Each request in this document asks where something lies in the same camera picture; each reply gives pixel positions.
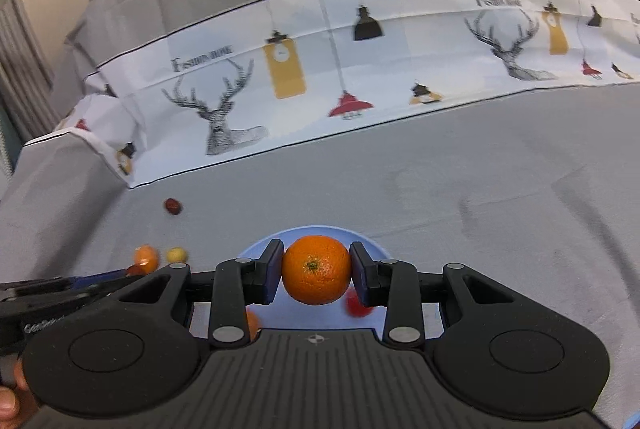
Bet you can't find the red fruit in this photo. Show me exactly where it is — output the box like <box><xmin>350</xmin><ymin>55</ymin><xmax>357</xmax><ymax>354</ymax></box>
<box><xmin>344</xmin><ymin>287</ymin><xmax>373</xmax><ymax>319</ymax></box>
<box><xmin>126</xmin><ymin>264</ymin><xmax>146</xmax><ymax>276</ymax></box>

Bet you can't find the lone orange tangerine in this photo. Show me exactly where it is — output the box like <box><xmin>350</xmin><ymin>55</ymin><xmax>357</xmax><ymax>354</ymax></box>
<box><xmin>281</xmin><ymin>235</ymin><xmax>352</xmax><ymax>305</ymax></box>

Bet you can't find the person hand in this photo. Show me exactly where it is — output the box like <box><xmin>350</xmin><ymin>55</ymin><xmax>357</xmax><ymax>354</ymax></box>
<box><xmin>0</xmin><ymin>359</ymin><xmax>39</xmax><ymax>429</ymax></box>

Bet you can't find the middle wrapped orange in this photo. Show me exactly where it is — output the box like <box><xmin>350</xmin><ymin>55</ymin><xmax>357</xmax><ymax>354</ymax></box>
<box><xmin>134</xmin><ymin>245</ymin><xmax>160</xmax><ymax>274</ymax></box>

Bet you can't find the blue plate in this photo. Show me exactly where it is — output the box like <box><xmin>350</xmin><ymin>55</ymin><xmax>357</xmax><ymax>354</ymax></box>
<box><xmin>188</xmin><ymin>224</ymin><xmax>444</xmax><ymax>339</ymax></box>

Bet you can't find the upper yellow small fruit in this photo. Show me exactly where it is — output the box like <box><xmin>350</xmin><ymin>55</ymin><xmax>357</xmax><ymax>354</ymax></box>
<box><xmin>166</xmin><ymin>246</ymin><xmax>189</xmax><ymax>263</ymax></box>

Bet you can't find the far dark red jujube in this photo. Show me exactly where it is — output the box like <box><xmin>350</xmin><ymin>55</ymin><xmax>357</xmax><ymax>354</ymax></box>
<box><xmin>164</xmin><ymin>198</ymin><xmax>182</xmax><ymax>215</ymax></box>

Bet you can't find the grey printed sofa cover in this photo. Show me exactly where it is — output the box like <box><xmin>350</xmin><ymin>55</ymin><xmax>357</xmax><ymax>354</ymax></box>
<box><xmin>1</xmin><ymin>0</ymin><xmax>639</xmax><ymax>427</ymax></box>

